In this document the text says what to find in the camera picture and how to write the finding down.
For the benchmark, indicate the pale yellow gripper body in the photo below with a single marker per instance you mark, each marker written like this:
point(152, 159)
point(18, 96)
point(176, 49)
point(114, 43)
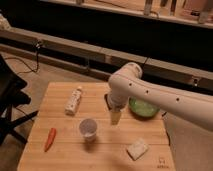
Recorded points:
point(115, 115)

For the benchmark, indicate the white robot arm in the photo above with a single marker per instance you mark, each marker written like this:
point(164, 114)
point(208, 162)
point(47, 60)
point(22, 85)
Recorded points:
point(126, 83)

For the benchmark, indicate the green ceramic bowl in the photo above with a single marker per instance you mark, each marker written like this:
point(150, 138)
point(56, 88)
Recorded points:
point(142, 108)

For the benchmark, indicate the black rectangular block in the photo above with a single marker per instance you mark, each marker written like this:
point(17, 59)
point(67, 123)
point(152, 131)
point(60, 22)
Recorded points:
point(106, 100)

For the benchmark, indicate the white sponge block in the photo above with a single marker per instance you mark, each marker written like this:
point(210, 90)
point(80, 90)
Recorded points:
point(137, 149)

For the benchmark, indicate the white bottle with label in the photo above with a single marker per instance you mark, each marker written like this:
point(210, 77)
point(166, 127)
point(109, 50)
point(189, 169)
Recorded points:
point(73, 102)

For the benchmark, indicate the orange carrot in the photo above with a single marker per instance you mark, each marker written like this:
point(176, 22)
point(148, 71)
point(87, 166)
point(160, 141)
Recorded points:
point(50, 139)

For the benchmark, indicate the black office chair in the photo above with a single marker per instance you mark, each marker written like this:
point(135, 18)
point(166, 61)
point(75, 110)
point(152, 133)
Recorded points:
point(11, 95)

